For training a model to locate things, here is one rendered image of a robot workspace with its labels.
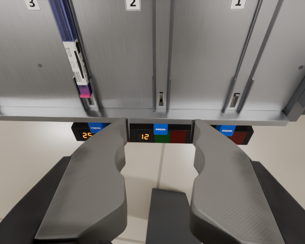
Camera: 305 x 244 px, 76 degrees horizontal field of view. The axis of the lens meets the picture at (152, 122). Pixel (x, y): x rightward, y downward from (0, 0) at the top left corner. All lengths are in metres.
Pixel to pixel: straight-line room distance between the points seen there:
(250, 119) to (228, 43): 0.12
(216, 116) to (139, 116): 0.12
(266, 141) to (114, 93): 0.98
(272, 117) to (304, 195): 1.02
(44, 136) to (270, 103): 1.09
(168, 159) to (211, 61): 0.83
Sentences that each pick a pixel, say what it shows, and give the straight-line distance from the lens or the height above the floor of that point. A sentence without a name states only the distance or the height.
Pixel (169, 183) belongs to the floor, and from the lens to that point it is 1.09.
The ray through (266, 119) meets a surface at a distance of 0.34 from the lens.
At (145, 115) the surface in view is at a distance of 0.30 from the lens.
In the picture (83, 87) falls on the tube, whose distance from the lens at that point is 0.30.
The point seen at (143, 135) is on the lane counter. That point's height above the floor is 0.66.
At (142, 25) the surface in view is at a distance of 0.25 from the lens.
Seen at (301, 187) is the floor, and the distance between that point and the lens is 1.32.
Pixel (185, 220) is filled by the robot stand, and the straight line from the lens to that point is 0.86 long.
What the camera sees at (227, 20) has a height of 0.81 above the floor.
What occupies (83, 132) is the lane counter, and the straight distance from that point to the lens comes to 0.40.
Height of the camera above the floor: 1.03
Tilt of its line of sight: 87 degrees down
